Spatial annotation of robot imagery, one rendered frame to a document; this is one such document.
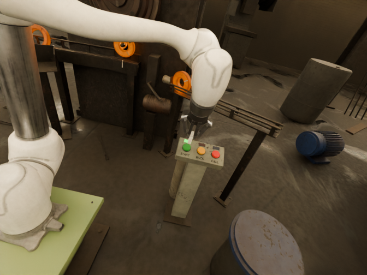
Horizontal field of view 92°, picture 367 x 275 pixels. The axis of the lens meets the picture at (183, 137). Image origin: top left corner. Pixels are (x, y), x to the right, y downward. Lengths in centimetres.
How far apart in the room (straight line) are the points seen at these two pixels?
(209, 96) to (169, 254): 97
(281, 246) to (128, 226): 85
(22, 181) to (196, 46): 68
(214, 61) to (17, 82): 57
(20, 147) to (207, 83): 68
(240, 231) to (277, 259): 17
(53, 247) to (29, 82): 57
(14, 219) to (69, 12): 62
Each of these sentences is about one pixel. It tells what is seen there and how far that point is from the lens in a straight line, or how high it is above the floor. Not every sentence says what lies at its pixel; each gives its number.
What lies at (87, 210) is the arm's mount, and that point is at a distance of 92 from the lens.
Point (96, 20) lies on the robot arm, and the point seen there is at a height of 110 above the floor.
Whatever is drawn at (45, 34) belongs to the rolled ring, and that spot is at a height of 75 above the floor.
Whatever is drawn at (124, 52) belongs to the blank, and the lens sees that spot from 155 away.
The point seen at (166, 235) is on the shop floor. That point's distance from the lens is 128.
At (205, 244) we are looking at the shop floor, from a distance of 132.
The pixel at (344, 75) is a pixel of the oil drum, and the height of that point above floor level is 82.
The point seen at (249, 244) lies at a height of 43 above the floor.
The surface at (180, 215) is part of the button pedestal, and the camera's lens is 131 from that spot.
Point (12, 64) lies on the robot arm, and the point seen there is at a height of 93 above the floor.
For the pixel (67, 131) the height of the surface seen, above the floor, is 1.
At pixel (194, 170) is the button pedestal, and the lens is 94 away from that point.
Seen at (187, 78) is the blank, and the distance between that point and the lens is 128.
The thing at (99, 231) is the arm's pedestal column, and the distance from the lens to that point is 126.
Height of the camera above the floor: 117
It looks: 37 degrees down
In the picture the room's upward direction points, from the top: 15 degrees clockwise
